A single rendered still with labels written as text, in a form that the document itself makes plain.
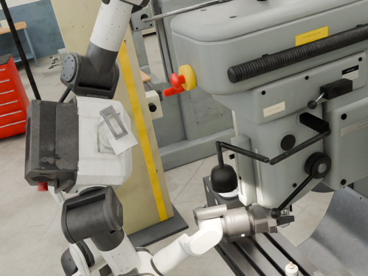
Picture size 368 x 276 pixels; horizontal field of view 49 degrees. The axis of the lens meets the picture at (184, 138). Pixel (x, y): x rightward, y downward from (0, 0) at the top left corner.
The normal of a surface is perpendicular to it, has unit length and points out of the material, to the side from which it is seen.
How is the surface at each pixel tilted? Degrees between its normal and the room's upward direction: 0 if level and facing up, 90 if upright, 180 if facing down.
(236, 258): 0
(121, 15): 97
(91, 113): 58
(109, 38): 97
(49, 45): 90
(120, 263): 98
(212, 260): 0
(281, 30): 90
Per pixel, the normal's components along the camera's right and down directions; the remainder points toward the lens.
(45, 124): 0.47, -0.26
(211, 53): -0.45, 0.48
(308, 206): -0.18, -0.87
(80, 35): 0.40, 0.36
